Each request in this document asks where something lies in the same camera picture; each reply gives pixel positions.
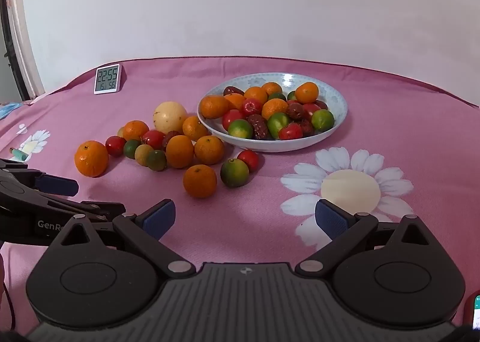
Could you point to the white digital clock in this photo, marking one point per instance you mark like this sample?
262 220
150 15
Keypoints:
107 79

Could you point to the mixed citrus tomato date pile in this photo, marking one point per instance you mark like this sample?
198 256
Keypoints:
275 108

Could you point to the small green tube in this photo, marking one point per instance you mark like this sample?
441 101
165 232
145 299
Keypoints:
18 154

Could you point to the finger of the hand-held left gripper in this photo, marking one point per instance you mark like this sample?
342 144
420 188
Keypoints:
97 209
56 184

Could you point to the pale pink curtain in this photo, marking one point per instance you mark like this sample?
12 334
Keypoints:
24 46

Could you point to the dark door frame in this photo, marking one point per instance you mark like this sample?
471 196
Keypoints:
9 34

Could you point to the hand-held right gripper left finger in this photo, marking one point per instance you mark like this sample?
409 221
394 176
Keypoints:
162 216

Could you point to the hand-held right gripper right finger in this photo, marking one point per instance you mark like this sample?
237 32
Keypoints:
330 220

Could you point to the light blue packet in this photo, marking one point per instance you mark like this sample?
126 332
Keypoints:
5 109

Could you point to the pink floral cloth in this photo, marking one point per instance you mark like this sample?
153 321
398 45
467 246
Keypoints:
262 207

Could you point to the pale yellow round fruit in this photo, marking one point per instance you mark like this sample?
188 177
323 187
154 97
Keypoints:
170 116

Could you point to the dark red date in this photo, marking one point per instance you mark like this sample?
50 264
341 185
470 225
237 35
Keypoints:
170 137

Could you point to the small green lime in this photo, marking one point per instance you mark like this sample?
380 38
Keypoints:
156 160
234 173
131 149

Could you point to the white patterned bowl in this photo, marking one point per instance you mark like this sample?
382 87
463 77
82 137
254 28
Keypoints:
332 91

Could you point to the red cherry tomato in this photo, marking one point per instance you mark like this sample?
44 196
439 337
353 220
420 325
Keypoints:
115 145
248 160
153 138

